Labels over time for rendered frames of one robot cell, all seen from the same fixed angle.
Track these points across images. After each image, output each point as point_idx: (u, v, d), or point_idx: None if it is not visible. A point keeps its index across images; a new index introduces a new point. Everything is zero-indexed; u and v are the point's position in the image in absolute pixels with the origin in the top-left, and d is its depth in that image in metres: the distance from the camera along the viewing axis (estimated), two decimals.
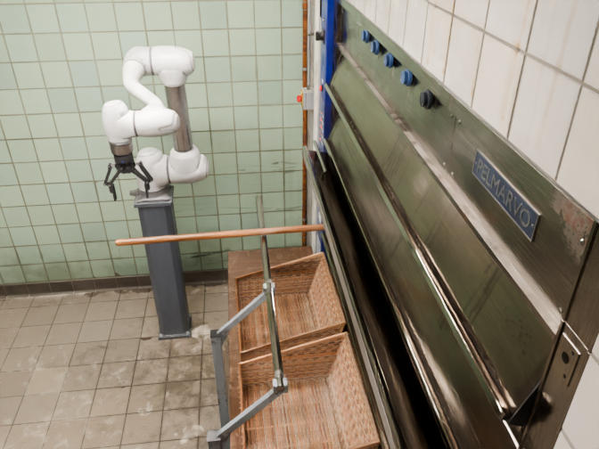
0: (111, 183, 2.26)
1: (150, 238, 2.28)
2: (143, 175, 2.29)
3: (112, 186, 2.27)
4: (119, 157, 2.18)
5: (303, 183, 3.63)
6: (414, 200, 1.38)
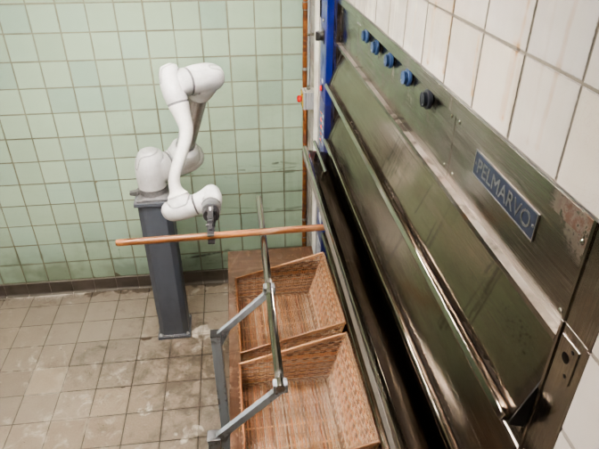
0: None
1: (150, 238, 2.28)
2: (212, 221, 2.36)
3: None
4: (203, 214, 2.49)
5: (303, 183, 3.63)
6: (414, 200, 1.38)
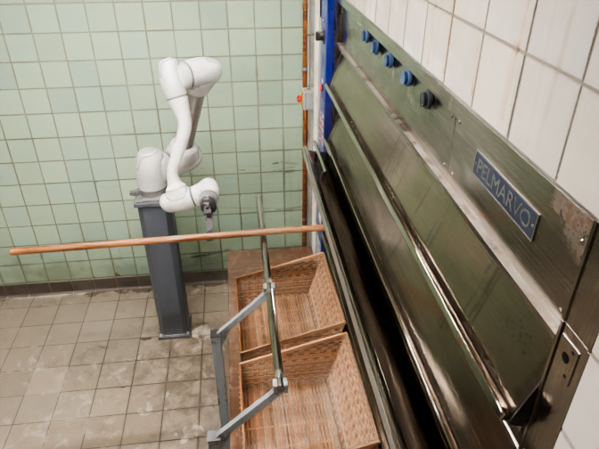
0: (207, 230, 2.48)
1: (45, 247, 2.24)
2: None
3: (206, 232, 2.47)
4: (201, 206, 2.56)
5: (303, 183, 3.63)
6: (414, 200, 1.38)
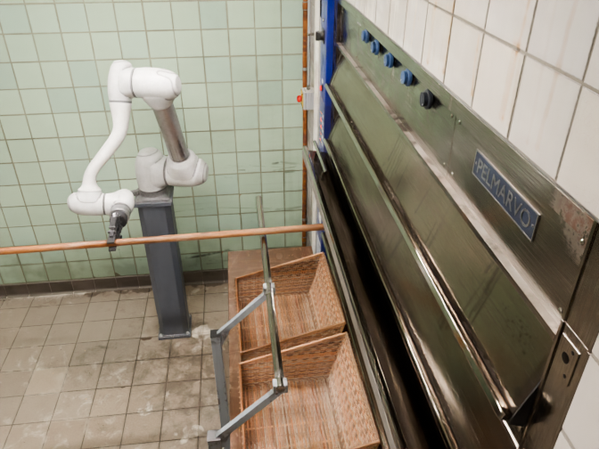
0: None
1: None
2: (115, 227, 2.32)
3: None
4: None
5: (303, 183, 3.63)
6: (414, 200, 1.38)
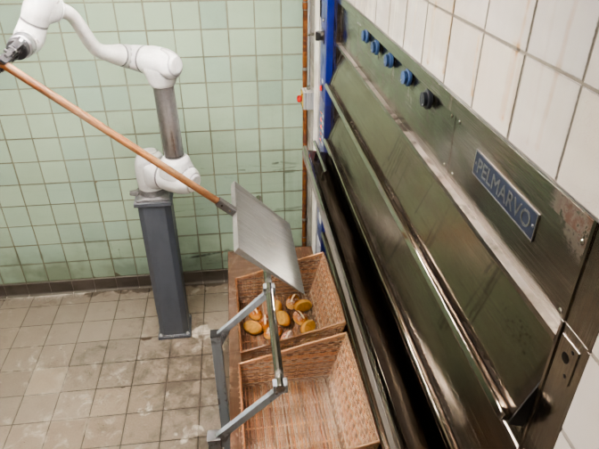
0: None
1: None
2: (14, 52, 1.90)
3: None
4: (8, 43, 2.00)
5: (303, 183, 3.63)
6: (414, 200, 1.38)
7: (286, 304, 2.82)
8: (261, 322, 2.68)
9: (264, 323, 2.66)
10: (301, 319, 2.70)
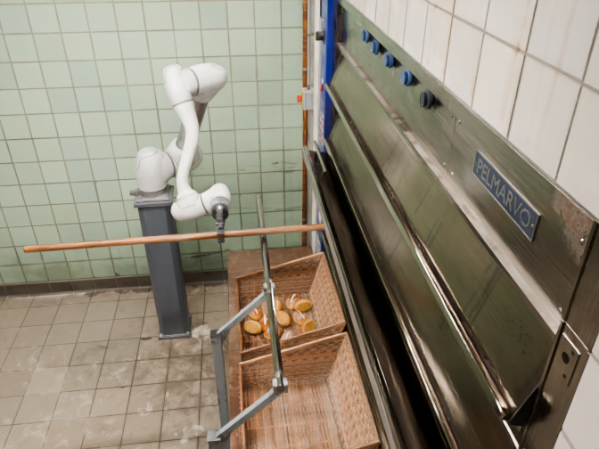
0: None
1: (60, 244, 2.23)
2: (222, 220, 2.37)
3: None
4: (212, 213, 2.49)
5: (303, 183, 3.63)
6: (414, 200, 1.38)
7: (286, 304, 2.82)
8: (261, 322, 2.68)
9: (264, 323, 2.66)
10: (301, 319, 2.70)
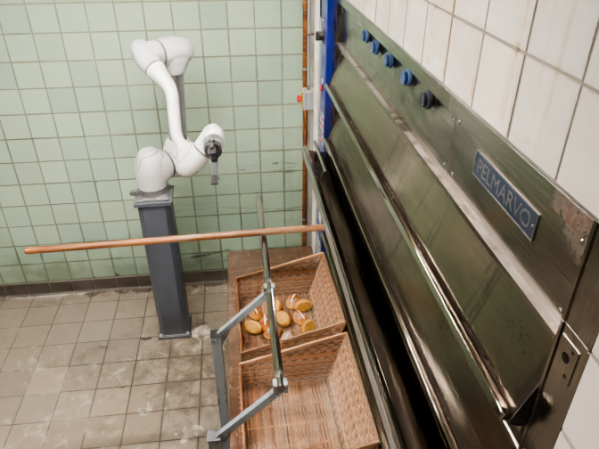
0: (211, 175, 2.32)
1: (61, 246, 2.24)
2: None
3: (210, 175, 2.31)
4: (204, 151, 2.39)
5: (303, 183, 3.63)
6: (414, 200, 1.38)
7: (286, 304, 2.82)
8: (261, 322, 2.68)
9: (264, 323, 2.66)
10: (301, 319, 2.70)
